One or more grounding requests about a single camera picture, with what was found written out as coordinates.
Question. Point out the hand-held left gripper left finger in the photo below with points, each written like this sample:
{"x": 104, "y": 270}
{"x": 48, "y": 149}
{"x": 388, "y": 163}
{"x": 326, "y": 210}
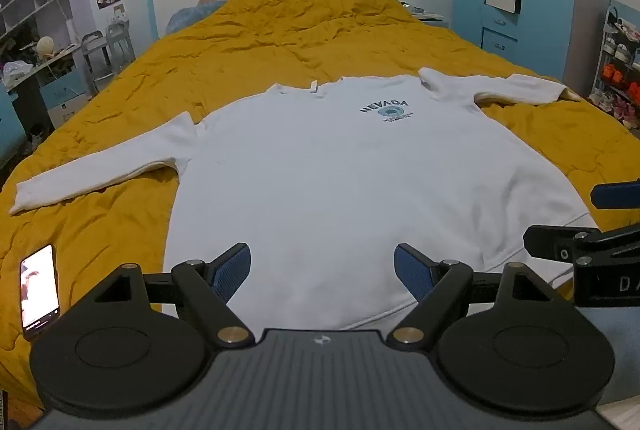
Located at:
{"x": 231, "y": 274}

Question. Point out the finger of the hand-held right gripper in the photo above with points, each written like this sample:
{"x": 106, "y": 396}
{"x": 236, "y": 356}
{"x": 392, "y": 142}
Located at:
{"x": 554, "y": 244}
{"x": 616, "y": 196}

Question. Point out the mustard yellow blanket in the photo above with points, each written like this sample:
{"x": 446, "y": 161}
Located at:
{"x": 300, "y": 34}

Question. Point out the shoe rack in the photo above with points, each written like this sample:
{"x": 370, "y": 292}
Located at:
{"x": 617, "y": 69}

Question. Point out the white plastic bag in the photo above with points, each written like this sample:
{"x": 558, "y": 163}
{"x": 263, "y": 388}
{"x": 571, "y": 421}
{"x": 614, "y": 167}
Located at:
{"x": 17, "y": 72}

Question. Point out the white sweatshirt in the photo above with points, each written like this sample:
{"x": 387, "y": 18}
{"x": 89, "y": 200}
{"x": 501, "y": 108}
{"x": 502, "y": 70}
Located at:
{"x": 325, "y": 190}

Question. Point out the dark desk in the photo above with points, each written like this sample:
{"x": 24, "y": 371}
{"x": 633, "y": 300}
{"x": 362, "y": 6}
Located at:
{"x": 35, "y": 104}

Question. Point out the black smartphone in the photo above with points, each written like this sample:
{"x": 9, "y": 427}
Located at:
{"x": 40, "y": 292}

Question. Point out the white nightstand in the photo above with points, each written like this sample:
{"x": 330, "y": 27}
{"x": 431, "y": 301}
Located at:
{"x": 431, "y": 17}

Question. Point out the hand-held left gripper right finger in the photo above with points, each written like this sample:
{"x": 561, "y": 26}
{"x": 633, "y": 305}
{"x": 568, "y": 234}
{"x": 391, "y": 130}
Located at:
{"x": 413, "y": 274}

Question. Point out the cream round ball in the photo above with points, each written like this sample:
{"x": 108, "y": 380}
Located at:
{"x": 46, "y": 46}

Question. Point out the blue pillow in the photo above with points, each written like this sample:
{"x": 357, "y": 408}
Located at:
{"x": 192, "y": 12}

